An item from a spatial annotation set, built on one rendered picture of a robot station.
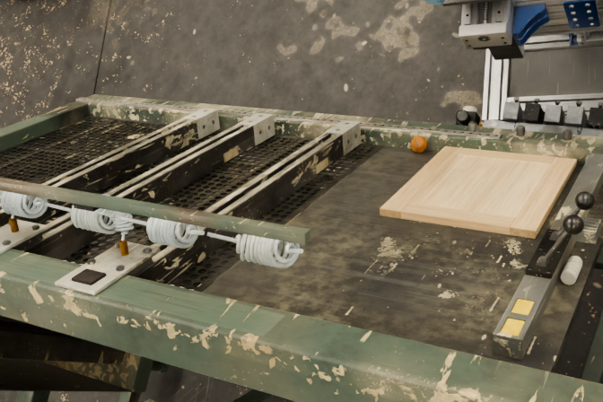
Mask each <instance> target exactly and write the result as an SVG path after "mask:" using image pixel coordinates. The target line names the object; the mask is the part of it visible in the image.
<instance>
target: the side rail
mask: <svg viewBox="0 0 603 402"><path fill-rule="evenodd" d="M89 116H90V113H89V109H88V104H87V103H80V102H72V103H69V104H67V105H65V106H62V107H59V108H57V109H52V110H50V111H48V112H45V113H42V114H40V115H38V116H35V117H32V118H28V119H25V120H23V121H21V122H18V123H15V124H13V125H10V126H8V127H4V128H1V129H0V152H2V151H3V150H6V149H8V148H11V147H13V146H16V145H17V144H21V143H24V142H26V141H29V140H31V139H33V138H35V137H38V136H40V135H45V134H46V133H49V132H51V131H54V130H56V129H59V128H60V127H64V126H67V125H69V124H72V123H74V122H76V121H78V120H81V119H83V118H87V117H89Z"/></svg>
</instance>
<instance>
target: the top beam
mask: <svg viewBox="0 0 603 402"><path fill-rule="evenodd" d="M80 266H82V265H80V264H76V263H72V262H68V261H64V260H60V259H56V258H49V257H45V256H41V255H37V254H33V253H29V252H25V251H20V250H17V249H8V250H7V251H5V252H4V253H2V254H0V315H1V316H4V317H7V318H10V319H16V320H19V321H22V322H25V323H29V324H32V325H34V326H38V327H41V328H46V329H50V330H53V331H56V332H59V333H62V334H66V335H69V336H74V337H77V338H81V339H83V340H87V341H90V342H93V343H96V344H99V345H105V346H108V347H111V348H114V349H118V350H120V351H124V352H127V353H131V354H135V355H139V356H142V357H145V358H148V359H152V360H155V361H157V362H161V363H167V364H169V365H173V366H176V367H179V368H182V369H185V370H189V371H193V372H197V373H200V374H204V375H206V376H210V377H213V378H216V379H219V380H225V381H228V382H231V383H234V384H237V385H241V386H243V387H247V388H250V389H255V390H258V391H262V392H265V393H268V394H271V395H275V396H278V397H280V398H286V399H290V400H292V401H295V402H603V384H600V383H597V382H593V381H588V380H582V379H577V378H574V377H570V376H565V375H562V374H557V373H553V372H550V371H542V370H539V369H534V368H530V367H527V366H522V365H518V364H514V363H507V362H503V361H499V360H495V359H491V358H487V357H483V356H479V355H475V354H468V353H464V352H460V351H456V350H452V349H448V348H444V347H439V346H436V345H428V344H425V343H421V342H416V341H413V340H409V339H404V338H401V337H396V336H390V335H385V334H381V333H378V332H373V331H370V330H366V329H361V328H354V327H350V326H347V325H342V324H338V323H335V322H330V321H326V320H323V319H315V318H311V317H307V316H303V315H299V314H295V313H291V312H287V311H283V310H276V309H272V308H268V307H264V306H260V305H256V304H252V303H248V302H244V301H237V300H233V299H229V298H224V297H221V296H217V295H212V294H209V293H201V292H198V291H194V290H189V289H186V288H181V287H178V286H174V285H169V284H163V283H158V282H154V281H151V280H146V279H143V278H138V277H134V276H131V275H124V276H122V277H121V278H119V279H118V280H117V281H116V282H115V283H113V284H111V285H110V286H108V287H107V288H105V289H104V290H102V291H101V292H99V293H97V294H95V295H92V294H88V293H82V292H78V291H75V290H71V289H67V288H64V287H60V286H56V285H55V282H56V281H57V280H59V279H61V278H62V277H63V276H65V275H67V274H69V273H71V272H72V271H74V270H75V269H76V268H78V267H80Z"/></svg>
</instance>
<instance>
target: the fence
mask: <svg viewBox="0 0 603 402"><path fill-rule="evenodd" d="M602 183H603V154H597V153H591V154H590V156H589V158H588V160H587V161H586V163H585V164H584V166H583V168H582V170H581V173H580V174H579V176H578V178H577V179H576V181H575V183H574V185H573V186H572V189H571V191H570V193H569V195H568V196H567V198H566V199H565V201H564V204H563V206H562V207H561V209H560V211H559V213H558V215H557V217H556V218H555V220H554V222H553V224H552V226H551V228H550V229H552V230H558V231H559V229H560V228H561V227H562V225H563V221H564V218H565V217H566V216H568V215H570V214H572V212H573V211H574V210H575V208H576V207H577V206H576V204H575V202H574V200H575V197H576V196H577V195H578V194H579V193H580V192H582V191H587V192H590V193H591V194H592V195H593V196H594V198H595V199H596V197H597V195H598V192H599V190H600V188H601V186H602ZM589 212H590V210H580V212H579V213H578V214H577V215H578V216H579V217H580V218H581V219H582V218H583V217H588V214H589ZM576 239H577V234H576V235H572V237H571V238H570V240H569V243H568V245H567V247H566V249H565V251H564V253H563V255H562V257H561V260H560V262H559V264H558V266H557V268H556V270H555V272H554V274H553V276H552V278H551V279H548V278H543V277H537V276H532V275H524V277H523V279H522V281H521V282H520V285H519V287H518V289H517V291H516V292H515V294H514V295H513V297H512V299H511V302H510V303H509V305H508V307H507V309H506V311H505V312H504V313H503V315H502V318H501V320H500V322H499V324H498V325H497V327H496V329H495V331H494V333H493V354H498V355H501V356H505V357H510V358H513V359H518V360H522V358H523V356H524V354H525V353H526V350H527V348H528V346H529V343H530V340H531V338H532V337H533V335H534V333H535V331H536V328H537V325H538V323H539V321H540V319H541V317H542V315H543V313H544V311H545V308H546V306H547V304H548V302H549V300H550V297H551V295H552V293H553V291H554V289H555V286H556V284H557V282H558V280H559V277H560V275H561V273H562V272H563V270H564V266H565V264H566V262H567V260H568V258H569V256H570V254H571V252H572V249H573V246H574V244H575V242H576ZM518 299H521V300H525V301H531V302H534V305H533V307H532V309H531V311H530V313H529V315H524V314H519V313H515V312H511V311H512V309H513V307H514V305H515V303H516V302H517V300H518ZM507 318H509V319H517V320H522V321H525V324H524V326H523V328H522V330H521V332H520V334H519V336H515V335H510V334H505V333H501V331H502V329H503V326H504V324H505V322H506V320H507Z"/></svg>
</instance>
